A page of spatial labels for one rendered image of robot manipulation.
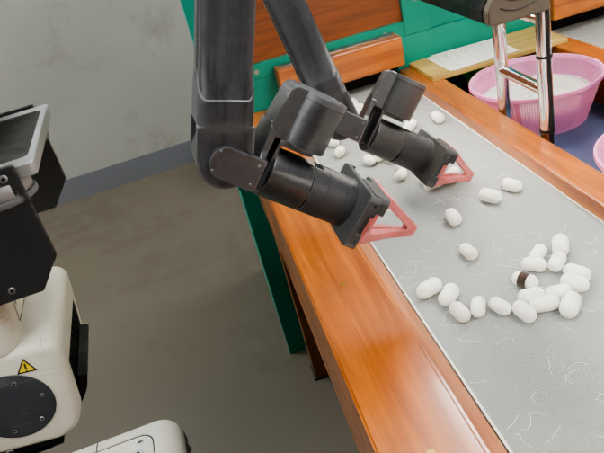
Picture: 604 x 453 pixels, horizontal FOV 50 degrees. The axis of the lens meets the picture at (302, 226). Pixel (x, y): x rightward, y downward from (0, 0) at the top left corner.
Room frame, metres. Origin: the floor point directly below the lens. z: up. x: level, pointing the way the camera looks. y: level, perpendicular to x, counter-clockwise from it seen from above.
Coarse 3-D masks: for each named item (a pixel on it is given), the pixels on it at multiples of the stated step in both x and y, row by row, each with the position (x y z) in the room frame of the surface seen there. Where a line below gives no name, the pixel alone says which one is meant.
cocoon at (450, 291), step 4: (448, 284) 0.66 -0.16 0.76; (452, 284) 0.66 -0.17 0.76; (444, 288) 0.66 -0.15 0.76; (448, 288) 0.65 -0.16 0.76; (452, 288) 0.65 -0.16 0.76; (456, 288) 0.65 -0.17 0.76; (440, 292) 0.65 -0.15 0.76; (444, 292) 0.65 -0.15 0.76; (448, 292) 0.64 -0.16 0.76; (452, 292) 0.65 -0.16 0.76; (456, 292) 0.65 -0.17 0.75; (440, 296) 0.64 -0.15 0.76; (444, 296) 0.64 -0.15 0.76; (448, 296) 0.64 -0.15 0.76; (452, 296) 0.64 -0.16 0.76; (456, 296) 0.65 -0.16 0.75; (440, 300) 0.64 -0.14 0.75; (444, 300) 0.64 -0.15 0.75; (448, 300) 0.64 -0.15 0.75; (452, 300) 0.64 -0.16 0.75; (440, 304) 0.64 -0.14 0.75; (444, 304) 0.64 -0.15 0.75; (448, 304) 0.64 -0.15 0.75
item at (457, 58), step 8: (488, 40) 1.53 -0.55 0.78; (464, 48) 1.53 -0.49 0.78; (472, 48) 1.51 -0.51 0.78; (480, 48) 1.50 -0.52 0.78; (488, 48) 1.48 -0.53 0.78; (512, 48) 1.44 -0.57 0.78; (432, 56) 1.53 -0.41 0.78; (440, 56) 1.51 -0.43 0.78; (448, 56) 1.50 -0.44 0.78; (456, 56) 1.48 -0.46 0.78; (464, 56) 1.47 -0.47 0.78; (472, 56) 1.45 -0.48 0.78; (480, 56) 1.44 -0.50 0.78; (488, 56) 1.42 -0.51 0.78; (440, 64) 1.46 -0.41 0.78; (448, 64) 1.44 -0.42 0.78; (456, 64) 1.43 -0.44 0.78; (464, 64) 1.41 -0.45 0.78; (472, 64) 1.40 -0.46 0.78
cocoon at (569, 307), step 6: (564, 294) 0.59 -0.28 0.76; (570, 294) 0.58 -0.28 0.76; (576, 294) 0.58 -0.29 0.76; (564, 300) 0.57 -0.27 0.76; (570, 300) 0.57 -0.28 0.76; (576, 300) 0.57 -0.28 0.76; (564, 306) 0.57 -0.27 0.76; (570, 306) 0.56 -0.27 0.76; (576, 306) 0.56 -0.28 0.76; (564, 312) 0.56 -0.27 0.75; (570, 312) 0.56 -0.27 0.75; (576, 312) 0.56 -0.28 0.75
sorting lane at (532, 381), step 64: (448, 128) 1.18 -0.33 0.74; (448, 192) 0.93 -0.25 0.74; (512, 192) 0.87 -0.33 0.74; (384, 256) 0.79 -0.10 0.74; (448, 256) 0.75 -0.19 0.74; (512, 256) 0.71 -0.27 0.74; (576, 256) 0.68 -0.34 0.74; (448, 320) 0.62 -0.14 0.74; (512, 320) 0.59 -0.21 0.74; (576, 320) 0.56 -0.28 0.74; (512, 384) 0.49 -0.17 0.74; (576, 384) 0.47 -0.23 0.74; (512, 448) 0.42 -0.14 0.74; (576, 448) 0.40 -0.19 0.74
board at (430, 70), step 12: (516, 36) 1.52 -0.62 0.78; (528, 36) 1.50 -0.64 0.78; (552, 36) 1.45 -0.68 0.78; (516, 48) 1.44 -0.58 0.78; (528, 48) 1.41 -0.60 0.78; (420, 60) 1.53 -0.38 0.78; (492, 60) 1.40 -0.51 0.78; (420, 72) 1.46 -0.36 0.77; (432, 72) 1.42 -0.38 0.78; (444, 72) 1.40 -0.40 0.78; (456, 72) 1.39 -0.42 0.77
